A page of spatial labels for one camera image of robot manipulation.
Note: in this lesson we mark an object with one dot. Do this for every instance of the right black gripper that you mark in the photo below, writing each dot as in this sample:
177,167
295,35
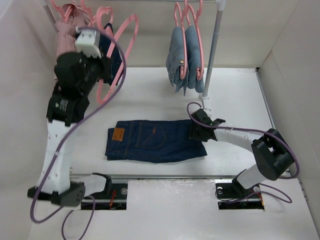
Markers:
192,134

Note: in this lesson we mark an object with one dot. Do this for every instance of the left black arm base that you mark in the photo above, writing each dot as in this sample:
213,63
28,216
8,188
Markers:
115,200

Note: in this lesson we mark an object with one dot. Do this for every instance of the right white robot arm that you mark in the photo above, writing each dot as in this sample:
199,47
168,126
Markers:
271,154

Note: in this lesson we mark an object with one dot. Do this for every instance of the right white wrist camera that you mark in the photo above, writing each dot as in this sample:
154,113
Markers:
208,111

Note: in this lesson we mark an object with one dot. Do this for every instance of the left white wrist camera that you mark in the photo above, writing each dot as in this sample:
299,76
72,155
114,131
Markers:
88,41

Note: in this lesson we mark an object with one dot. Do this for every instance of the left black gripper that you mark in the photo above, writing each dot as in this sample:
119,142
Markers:
98,60

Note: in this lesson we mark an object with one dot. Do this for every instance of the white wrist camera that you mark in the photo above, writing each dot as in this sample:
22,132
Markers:
208,111
88,41

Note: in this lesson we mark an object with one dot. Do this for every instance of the hanging dark denim shorts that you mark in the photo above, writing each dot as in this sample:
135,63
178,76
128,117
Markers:
115,59

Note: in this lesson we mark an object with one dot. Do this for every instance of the pink hanger with skirt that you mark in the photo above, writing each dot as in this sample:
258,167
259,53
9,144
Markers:
65,12

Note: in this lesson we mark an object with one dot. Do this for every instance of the light blue jeans right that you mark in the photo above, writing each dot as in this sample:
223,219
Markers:
193,59

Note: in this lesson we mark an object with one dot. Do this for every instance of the pink hanger jeans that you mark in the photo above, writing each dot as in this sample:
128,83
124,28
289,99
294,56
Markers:
192,18
179,15

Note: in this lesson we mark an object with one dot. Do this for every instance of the dark blue denim trousers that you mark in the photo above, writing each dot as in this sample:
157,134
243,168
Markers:
152,141

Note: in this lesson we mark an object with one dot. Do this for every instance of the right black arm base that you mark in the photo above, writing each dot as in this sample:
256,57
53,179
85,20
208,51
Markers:
232,197

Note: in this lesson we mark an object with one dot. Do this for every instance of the pink hanger right jeans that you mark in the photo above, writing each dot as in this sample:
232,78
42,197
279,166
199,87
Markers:
192,18

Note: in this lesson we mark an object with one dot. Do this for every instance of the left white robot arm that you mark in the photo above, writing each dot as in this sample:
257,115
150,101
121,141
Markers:
64,116

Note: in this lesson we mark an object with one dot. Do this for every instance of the pink hanger with shorts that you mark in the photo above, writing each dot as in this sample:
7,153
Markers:
102,17

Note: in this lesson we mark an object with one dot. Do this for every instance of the light blue jeans left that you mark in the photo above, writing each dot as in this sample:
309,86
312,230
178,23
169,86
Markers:
175,60

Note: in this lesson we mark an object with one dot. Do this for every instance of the pink pleated skirt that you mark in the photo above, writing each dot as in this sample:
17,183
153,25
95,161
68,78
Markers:
66,33

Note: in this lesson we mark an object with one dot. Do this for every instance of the light blue jeans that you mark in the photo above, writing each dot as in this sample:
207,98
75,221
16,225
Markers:
175,60
193,59

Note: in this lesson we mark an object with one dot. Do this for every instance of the metal clothes rack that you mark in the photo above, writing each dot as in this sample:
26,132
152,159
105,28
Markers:
204,97

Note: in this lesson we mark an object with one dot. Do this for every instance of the pink hanger left jeans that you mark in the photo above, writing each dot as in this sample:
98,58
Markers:
179,15

